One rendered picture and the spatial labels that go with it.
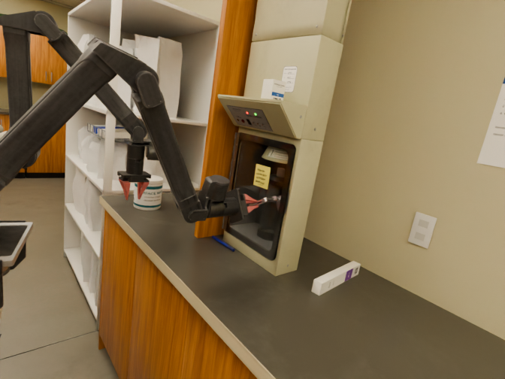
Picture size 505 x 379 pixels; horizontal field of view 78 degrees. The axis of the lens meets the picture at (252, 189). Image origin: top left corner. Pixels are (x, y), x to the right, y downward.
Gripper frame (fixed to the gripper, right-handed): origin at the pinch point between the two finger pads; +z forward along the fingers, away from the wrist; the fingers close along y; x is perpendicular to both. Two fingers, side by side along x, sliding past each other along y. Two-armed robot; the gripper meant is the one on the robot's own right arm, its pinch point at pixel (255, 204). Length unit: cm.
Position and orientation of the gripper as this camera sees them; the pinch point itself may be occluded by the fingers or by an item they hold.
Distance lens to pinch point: 104.8
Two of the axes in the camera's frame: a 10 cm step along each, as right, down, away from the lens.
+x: -6.2, 2.8, 7.4
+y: -2.0, -9.6, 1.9
